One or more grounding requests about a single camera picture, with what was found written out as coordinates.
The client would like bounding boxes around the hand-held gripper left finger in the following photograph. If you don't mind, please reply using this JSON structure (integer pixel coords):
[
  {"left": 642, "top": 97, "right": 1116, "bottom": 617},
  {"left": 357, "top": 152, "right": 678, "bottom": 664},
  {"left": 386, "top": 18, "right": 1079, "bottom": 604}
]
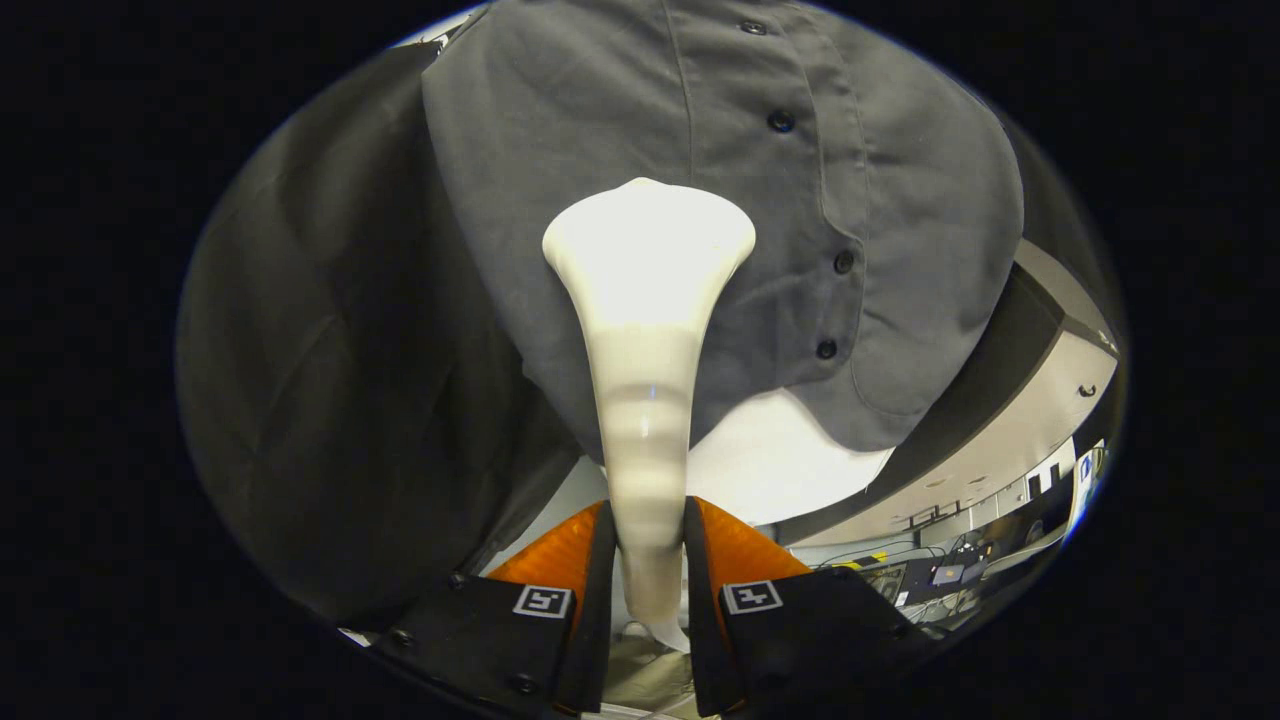
[{"left": 370, "top": 500, "right": 618, "bottom": 719}]

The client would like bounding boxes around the white drawer unit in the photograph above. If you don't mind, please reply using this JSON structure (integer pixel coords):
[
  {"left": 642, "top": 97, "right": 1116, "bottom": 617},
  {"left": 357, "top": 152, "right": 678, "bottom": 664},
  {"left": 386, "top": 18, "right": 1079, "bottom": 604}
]
[{"left": 905, "top": 435, "right": 1076, "bottom": 541}]

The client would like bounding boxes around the white mannequin torso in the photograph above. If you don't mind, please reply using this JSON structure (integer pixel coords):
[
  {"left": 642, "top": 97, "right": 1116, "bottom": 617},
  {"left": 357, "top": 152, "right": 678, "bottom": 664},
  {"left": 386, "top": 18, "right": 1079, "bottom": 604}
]
[{"left": 685, "top": 388, "right": 896, "bottom": 526}]

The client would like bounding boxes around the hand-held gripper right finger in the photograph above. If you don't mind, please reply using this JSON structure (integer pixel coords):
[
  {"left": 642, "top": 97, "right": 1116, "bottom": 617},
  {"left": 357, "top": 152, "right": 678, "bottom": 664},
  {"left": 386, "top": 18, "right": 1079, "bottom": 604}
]
[{"left": 683, "top": 497, "right": 941, "bottom": 719}]

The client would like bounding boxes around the white garment steamer head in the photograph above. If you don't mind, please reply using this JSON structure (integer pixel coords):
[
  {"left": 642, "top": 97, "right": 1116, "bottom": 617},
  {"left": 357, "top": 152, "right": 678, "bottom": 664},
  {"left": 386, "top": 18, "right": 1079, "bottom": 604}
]
[{"left": 541, "top": 177, "right": 758, "bottom": 626}]

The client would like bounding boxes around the grey cabinet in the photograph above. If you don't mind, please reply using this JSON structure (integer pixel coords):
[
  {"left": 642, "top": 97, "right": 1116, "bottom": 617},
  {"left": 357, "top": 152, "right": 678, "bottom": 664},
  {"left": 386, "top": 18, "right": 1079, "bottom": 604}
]
[{"left": 775, "top": 238, "right": 1121, "bottom": 551}]

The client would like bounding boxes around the pile of cables and devices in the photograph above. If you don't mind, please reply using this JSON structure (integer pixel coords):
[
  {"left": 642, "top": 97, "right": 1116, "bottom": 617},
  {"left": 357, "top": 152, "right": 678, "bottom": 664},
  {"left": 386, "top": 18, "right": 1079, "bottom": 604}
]
[{"left": 800, "top": 535, "right": 1061, "bottom": 631}]

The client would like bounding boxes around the grey button-up shirt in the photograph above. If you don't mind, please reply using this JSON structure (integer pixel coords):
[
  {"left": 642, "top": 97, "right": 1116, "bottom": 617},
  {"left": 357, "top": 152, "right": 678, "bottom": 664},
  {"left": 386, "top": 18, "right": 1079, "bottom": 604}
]
[{"left": 420, "top": 0, "right": 1026, "bottom": 466}]

